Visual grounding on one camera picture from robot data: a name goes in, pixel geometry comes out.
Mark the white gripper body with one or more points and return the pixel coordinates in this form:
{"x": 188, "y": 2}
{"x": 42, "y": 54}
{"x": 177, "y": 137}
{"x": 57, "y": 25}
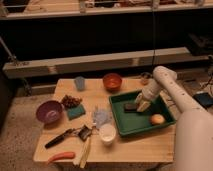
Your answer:
{"x": 149, "y": 93}

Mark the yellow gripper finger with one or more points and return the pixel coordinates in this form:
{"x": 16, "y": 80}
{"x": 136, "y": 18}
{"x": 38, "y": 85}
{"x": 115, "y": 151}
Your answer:
{"x": 143, "y": 105}
{"x": 139, "y": 98}

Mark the dark brown eraser block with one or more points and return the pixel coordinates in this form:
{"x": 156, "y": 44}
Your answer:
{"x": 130, "y": 107}

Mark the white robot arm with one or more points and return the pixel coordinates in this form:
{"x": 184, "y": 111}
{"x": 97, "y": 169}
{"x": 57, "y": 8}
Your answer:
{"x": 193, "y": 146}

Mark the orange bowl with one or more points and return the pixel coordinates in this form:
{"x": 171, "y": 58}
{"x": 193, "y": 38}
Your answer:
{"x": 112, "y": 81}

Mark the purple bowl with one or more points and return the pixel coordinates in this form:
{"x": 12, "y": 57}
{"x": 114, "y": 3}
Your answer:
{"x": 49, "y": 112}

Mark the small glass jar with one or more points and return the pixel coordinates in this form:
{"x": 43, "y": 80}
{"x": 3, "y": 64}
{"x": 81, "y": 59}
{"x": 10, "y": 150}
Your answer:
{"x": 145, "y": 77}

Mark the yellow apple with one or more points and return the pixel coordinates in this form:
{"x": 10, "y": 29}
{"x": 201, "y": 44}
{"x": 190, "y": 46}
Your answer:
{"x": 157, "y": 119}

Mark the green tray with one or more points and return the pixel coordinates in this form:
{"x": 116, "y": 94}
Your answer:
{"x": 131, "y": 123}

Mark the long wooden beam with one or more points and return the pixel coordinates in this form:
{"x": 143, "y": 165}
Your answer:
{"x": 94, "y": 62}

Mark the white cup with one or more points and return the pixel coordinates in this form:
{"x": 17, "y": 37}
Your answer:
{"x": 107, "y": 133}

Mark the blue box on floor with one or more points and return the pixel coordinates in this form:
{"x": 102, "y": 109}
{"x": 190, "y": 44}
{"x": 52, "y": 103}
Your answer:
{"x": 204, "y": 99}

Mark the light blue cup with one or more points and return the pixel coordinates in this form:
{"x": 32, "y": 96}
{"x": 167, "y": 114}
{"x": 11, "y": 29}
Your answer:
{"x": 79, "y": 83}

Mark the green sponge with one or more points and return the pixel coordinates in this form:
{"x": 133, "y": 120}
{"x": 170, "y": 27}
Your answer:
{"x": 75, "y": 112}

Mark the black binder clip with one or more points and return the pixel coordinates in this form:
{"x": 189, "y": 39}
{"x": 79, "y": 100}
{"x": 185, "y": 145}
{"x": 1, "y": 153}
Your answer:
{"x": 84, "y": 133}

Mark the bunch of brown grapes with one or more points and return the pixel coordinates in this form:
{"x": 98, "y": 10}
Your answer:
{"x": 70, "y": 102}

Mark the orange carrot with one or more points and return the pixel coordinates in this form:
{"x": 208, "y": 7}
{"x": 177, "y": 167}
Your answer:
{"x": 59, "y": 156}

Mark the background shelf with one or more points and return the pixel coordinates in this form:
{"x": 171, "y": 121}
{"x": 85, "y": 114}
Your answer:
{"x": 36, "y": 9}

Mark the black handled knife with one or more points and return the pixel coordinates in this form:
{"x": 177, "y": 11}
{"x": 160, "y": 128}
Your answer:
{"x": 60, "y": 138}

